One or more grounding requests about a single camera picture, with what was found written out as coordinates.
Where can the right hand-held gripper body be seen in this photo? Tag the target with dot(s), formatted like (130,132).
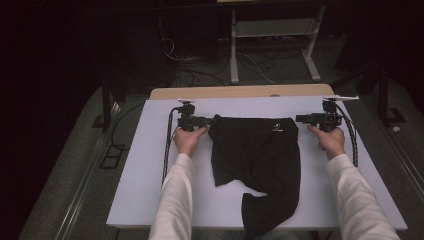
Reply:
(328,119)

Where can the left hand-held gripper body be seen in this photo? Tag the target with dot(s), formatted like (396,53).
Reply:
(187,120)

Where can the black shorts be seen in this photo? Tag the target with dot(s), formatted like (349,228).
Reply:
(256,153)

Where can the person's left hand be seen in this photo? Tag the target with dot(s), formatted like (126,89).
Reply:
(186,141)

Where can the person's right hand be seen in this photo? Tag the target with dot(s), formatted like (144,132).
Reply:
(331,141)

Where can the black metal stand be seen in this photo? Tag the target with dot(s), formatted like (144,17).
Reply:
(106,106)
(383,96)

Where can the small white object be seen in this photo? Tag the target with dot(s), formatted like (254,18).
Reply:
(396,128)

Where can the white metal stand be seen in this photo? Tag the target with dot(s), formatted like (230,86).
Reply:
(273,28)

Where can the metal floor rail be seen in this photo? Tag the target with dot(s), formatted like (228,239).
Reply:
(83,186)
(400,146)

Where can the black floor bracket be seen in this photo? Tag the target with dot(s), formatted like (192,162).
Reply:
(112,156)

